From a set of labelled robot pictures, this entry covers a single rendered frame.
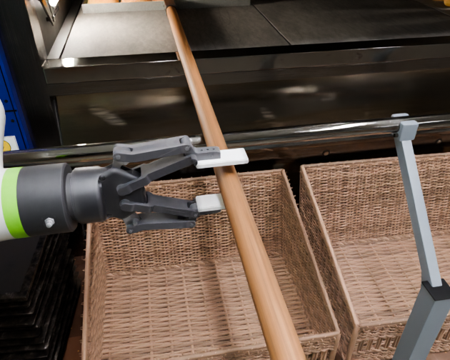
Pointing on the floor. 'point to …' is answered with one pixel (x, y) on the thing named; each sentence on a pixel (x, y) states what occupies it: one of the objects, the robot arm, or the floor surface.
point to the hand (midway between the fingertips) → (225, 180)
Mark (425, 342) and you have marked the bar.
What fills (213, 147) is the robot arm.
